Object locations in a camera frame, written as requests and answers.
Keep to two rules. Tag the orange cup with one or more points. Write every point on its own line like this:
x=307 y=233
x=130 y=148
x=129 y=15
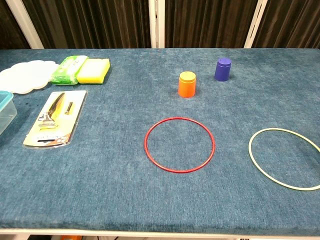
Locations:
x=186 y=87

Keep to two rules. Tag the purple cup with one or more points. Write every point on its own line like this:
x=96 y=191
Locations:
x=222 y=71

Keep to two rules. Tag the blue tablecloth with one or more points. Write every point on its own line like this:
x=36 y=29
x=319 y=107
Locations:
x=112 y=187

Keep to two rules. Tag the yellow sponge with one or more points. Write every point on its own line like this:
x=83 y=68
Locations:
x=92 y=71

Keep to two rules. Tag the razor in blister pack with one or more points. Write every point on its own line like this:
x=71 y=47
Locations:
x=56 y=117

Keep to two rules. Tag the green wet wipes pack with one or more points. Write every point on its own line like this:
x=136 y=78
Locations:
x=66 y=71

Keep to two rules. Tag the dark brown curtain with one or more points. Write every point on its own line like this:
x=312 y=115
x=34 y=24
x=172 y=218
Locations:
x=95 y=22

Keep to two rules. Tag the white scalloped plastic plate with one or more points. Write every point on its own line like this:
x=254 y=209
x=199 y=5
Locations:
x=25 y=76

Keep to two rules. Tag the clear container with teal lid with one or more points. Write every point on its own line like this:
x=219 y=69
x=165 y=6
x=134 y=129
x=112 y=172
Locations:
x=6 y=112

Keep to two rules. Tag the beige wooden furniture leg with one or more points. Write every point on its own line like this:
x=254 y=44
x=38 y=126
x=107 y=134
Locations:
x=153 y=22

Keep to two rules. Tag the slotted white frame post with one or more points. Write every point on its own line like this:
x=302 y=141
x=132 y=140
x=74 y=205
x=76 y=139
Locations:
x=255 y=25

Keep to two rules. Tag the slanted white frame post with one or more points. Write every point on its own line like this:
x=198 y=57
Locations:
x=25 y=25

